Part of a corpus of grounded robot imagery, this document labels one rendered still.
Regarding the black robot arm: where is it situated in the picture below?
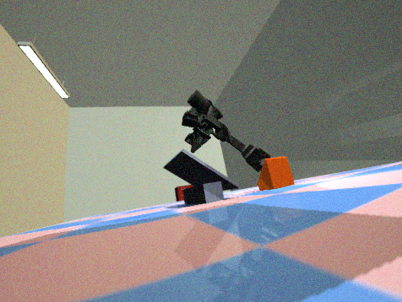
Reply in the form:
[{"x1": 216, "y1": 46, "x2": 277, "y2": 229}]
[{"x1": 182, "y1": 90, "x2": 271, "y2": 172}]

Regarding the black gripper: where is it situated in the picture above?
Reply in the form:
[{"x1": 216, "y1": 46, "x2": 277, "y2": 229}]
[{"x1": 185, "y1": 114, "x2": 222, "y2": 153}]

